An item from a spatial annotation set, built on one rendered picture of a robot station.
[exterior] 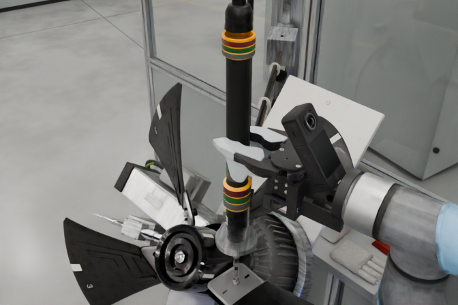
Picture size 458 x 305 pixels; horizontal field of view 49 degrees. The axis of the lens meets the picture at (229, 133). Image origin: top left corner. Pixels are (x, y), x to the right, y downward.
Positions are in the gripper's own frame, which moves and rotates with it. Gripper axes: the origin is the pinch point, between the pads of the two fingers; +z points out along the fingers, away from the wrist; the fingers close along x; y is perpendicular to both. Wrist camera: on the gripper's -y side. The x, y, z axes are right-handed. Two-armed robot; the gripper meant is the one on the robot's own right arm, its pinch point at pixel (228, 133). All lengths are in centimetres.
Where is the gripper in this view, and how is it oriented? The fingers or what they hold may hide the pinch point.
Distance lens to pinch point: 74.2
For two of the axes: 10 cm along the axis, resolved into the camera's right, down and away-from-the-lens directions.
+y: 0.0, 8.4, 5.4
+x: 6.0, -4.3, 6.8
